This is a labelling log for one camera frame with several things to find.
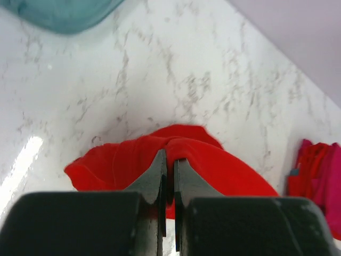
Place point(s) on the folded red t-shirt in stack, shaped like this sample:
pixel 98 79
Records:
pixel 306 171

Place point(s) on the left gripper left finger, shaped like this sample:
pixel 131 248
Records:
pixel 127 222

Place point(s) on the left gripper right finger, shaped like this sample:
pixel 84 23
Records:
pixel 209 223

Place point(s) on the folded magenta t-shirt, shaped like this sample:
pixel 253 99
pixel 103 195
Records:
pixel 327 193

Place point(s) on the red t-shirt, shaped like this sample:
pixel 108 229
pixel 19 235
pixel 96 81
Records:
pixel 306 171
pixel 115 166

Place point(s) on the teal plastic basket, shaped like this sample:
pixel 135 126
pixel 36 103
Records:
pixel 60 16

